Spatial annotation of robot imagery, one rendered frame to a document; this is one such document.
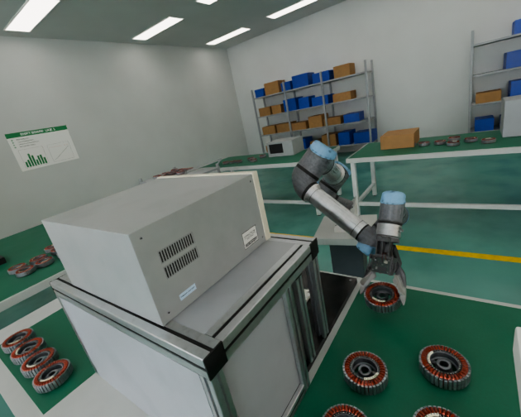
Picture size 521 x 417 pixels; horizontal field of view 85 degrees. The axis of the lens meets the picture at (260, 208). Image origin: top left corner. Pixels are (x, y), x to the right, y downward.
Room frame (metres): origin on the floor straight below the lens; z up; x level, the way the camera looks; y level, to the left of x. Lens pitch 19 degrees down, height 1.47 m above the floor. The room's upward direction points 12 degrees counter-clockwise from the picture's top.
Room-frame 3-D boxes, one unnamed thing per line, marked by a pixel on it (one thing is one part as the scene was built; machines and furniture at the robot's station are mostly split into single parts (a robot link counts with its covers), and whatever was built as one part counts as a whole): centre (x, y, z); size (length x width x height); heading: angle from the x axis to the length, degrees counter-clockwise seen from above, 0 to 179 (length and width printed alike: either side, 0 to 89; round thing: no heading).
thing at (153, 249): (0.76, 0.28, 1.22); 0.44 x 0.39 x 0.20; 51
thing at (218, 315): (0.75, 0.27, 1.09); 0.68 x 0.44 x 0.05; 51
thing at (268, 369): (0.48, 0.06, 0.91); 0.28 x 0.03 x 0.32; 141
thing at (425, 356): (0.54, -0.38, 0.77); 0.11 x 0.11 x 0.04
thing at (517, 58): (5.13, -4.79, 1.41); 0.42 x 0.28 x 0.26; 143
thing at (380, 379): (0.57, -0.18, 0.77); 0.11 x 0.11 x 0.04
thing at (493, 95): (5.35, -4.53, 0.87); 0.40 x 0.36 x 0.17; 141
